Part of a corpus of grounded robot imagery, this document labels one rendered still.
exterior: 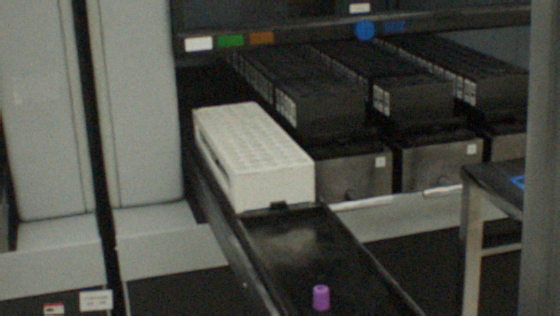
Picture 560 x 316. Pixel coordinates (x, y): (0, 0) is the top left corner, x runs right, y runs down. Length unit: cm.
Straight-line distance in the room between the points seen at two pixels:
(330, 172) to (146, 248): 28
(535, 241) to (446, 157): 96
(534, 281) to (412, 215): 97
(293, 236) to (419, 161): 34
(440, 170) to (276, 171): 35
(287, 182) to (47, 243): 36
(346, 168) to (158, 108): 29
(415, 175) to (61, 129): 52
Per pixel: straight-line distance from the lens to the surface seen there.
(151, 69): 111
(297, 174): 93
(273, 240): 88
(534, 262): 23
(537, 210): 23
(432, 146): 117
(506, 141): 124
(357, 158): 113
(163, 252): 110
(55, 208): 116
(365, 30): 114
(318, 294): 74
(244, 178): 91
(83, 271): 111
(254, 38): 110
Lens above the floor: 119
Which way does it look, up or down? 20 degrees down
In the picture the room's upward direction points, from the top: 2 degrees counter-clockwise
